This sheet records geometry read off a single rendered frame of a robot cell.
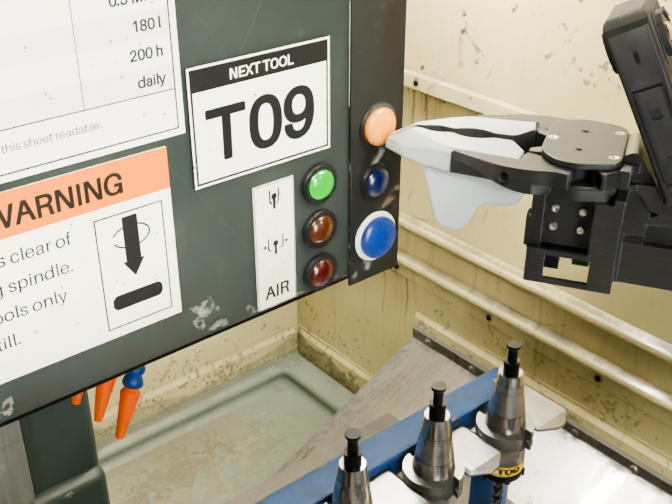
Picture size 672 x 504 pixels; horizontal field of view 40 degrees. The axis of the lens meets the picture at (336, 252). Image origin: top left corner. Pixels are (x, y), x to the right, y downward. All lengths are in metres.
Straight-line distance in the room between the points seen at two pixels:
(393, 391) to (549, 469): 0.34
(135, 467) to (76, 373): 1.43
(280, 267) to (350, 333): 1.43
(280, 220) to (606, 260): 0.20
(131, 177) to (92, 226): 0.03
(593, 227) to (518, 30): 0.91
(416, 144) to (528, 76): 0.88
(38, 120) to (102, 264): 0.09
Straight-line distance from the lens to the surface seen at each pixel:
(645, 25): 0.52
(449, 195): 0.58
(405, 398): 1.74
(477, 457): 1.00
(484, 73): 1.50
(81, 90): 0.47
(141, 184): 0.51
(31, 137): 0.47
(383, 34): 0.58
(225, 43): 0.51
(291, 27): 0.54
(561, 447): 1.62
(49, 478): 1.50
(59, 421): 1.45
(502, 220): 1.56
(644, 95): 0.53
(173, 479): 1.93
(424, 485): 0.95
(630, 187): 0.56
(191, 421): 2.04
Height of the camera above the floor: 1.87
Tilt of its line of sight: 29 degrees down
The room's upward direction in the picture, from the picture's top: straight up
